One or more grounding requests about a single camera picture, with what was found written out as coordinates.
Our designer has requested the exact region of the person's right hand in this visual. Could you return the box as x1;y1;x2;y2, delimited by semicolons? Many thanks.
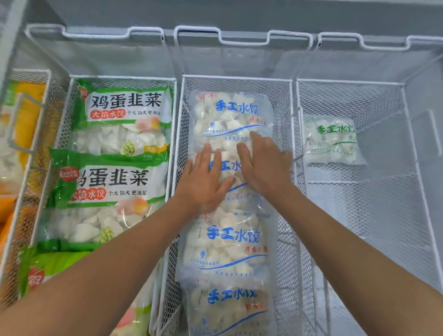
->
236;132;295;200

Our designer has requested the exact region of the person's left hand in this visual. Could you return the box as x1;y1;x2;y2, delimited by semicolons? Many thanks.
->
175;143;236;217

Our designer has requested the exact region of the blue print clear dumpling bag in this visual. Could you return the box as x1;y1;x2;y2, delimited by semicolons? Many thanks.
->
188;90;274;153
187;148;274;215
178;204;278;282
180;276;278;336

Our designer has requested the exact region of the person's right forearm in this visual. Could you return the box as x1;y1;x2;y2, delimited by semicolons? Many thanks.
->
266;183;443;336

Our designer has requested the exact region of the person's left forearm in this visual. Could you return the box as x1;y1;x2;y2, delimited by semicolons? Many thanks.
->
0;194;208;336

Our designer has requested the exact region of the green label dumpling bag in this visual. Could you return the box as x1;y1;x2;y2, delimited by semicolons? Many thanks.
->
17;240;164;336
71;78;174;157
38;147;170;245

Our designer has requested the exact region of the green print clear dumpling bag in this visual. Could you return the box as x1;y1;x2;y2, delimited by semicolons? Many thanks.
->
303;115;367;165

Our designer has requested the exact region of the white chest freezer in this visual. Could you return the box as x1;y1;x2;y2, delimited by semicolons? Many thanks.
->
0;0;443;336

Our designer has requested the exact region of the yellow food package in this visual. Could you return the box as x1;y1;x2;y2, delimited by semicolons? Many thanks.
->
0;81;48;195

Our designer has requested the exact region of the orange food package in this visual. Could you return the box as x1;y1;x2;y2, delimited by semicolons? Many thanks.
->
0;195;22;250

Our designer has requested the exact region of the white wire mesh basket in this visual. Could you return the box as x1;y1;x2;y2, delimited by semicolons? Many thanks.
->
150;25;314;336
294;31;443;336
0;24;178;336
0;69;70;312

